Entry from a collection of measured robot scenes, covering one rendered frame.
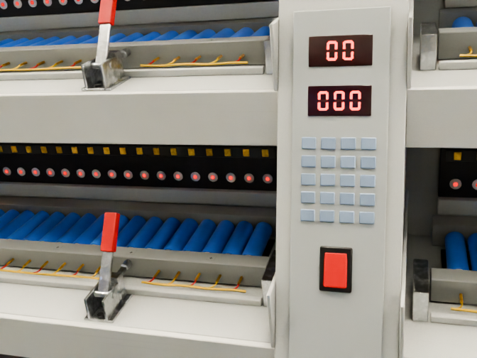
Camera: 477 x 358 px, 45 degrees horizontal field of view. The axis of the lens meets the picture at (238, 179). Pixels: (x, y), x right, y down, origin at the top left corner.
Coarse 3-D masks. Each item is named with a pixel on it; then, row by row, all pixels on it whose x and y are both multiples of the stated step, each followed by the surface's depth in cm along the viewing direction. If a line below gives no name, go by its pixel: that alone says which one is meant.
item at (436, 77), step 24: (456, 0) 55; (408, 24) 39; (432, 24) 47; (456, 24) 52; (408, 48) 40; (432, 48) 44; (456, 48) 46; (408, 72) 41; (432, 72) 44; (456, 72) 44; (408, 96) 41; (432, 96) 41; (456, 96) 41; (408, 120) 42; (432, 120) 42; (456, 120) 41; (408, 144) 43; (432, 144) 42; (456, 144) 42
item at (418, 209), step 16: (416, 0) 59; (432, 0) 59; (416, 16) 60; (432, 16) 59; (416, 32) 60; (416, 160) 61; (432, 160) 60; (416, 176) 61; (432, 176) 60; (416, 192) 61; (432, 192) 60; (416, 208) 61; (432, 208) 60; (416, 224) 61
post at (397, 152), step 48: (288, 0) 43; (336, 0) 42; (384, 0) 41; (288, 48) 43; (288, 96) 44; (288, 144) 44; (288, 192) 44; (288, 240) 44; (288, 288) 45; (384, 288) 43; (288, 336) 45; (384, 336) 43
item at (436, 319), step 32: (448, 160) 55; (448, 192) 57; (448, 224) 55; (416, 256) 55; (448, 256) 52; (416, 288) 46; (448, 288) 48; (416, 320) 47; (448, 320) 46; (416, 352) 44; (448, 352) 43
